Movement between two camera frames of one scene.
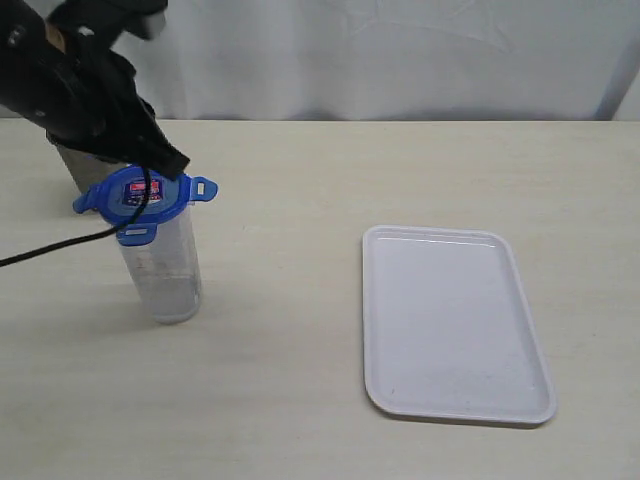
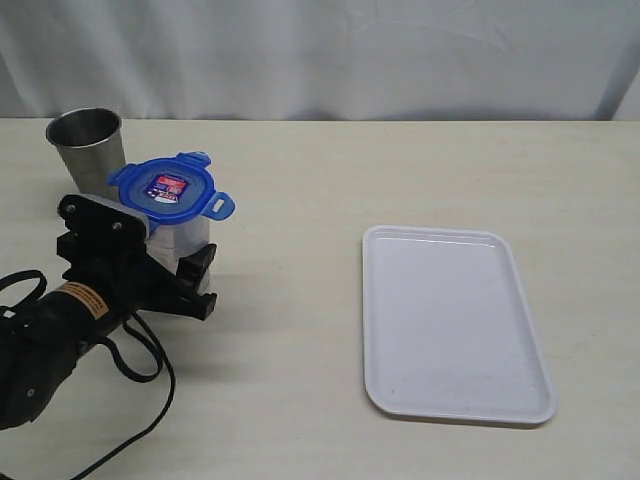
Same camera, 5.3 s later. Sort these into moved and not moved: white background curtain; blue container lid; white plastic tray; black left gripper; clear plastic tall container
Moved: blue container lid; clear plastic tall container; black left gripper
Not moved: white background curtain; white plastic tray
